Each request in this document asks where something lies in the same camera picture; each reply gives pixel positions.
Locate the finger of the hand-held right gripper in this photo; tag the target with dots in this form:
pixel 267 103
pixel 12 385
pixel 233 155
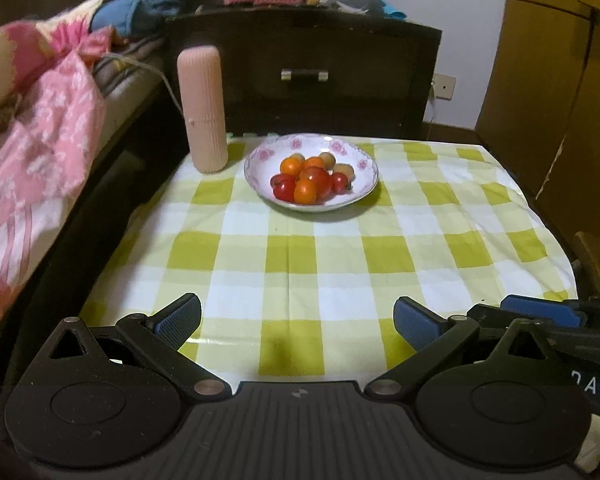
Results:
pixel 540 311
pixel 490 316

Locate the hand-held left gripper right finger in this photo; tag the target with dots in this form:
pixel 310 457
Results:
pixel 416 324

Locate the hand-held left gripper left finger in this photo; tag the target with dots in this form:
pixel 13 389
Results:
pixel 177 320

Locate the brown longan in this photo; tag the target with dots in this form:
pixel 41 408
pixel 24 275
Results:
pixel 327 159
pixel 345 170

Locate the small red cherry tomato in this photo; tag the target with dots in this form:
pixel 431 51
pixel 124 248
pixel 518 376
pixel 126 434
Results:
pixel 276 179

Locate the orange tangerine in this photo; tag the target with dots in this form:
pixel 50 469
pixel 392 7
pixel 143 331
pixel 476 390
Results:
pixel 305 191
pixel 291 165
pixel 314 162

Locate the large red tomato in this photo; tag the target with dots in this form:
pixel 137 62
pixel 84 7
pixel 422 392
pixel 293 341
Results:
pixel 316 180

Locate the white plate with pink flowers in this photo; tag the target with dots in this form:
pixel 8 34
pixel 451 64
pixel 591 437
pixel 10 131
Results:
pixel 265 160

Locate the yellow white checkered tablecloth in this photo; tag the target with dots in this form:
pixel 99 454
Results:
pixel 330 260

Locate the green white cloth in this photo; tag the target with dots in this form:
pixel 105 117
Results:
pixel 250 135

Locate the pink ribbed cylinder case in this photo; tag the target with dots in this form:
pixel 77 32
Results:
pixel 202 110

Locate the brown wooden wardrobe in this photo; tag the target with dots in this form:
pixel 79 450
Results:
pixel 545 85

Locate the pink floral blanket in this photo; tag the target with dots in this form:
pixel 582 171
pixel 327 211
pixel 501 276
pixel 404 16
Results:
pixel 35 135

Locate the grey striped mattress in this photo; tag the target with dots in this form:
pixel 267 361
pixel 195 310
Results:
pixel 130 72

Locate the dark wooden nightstand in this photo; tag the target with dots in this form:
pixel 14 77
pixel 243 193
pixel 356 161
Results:
pixel 355 50

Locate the blue clothing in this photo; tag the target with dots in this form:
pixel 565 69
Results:
pixel 130 12

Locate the dark wooden bed frame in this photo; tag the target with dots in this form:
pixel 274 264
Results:
pixel 120 185

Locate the beige wall socket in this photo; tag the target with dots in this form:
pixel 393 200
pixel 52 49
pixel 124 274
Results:
pixel 445 87

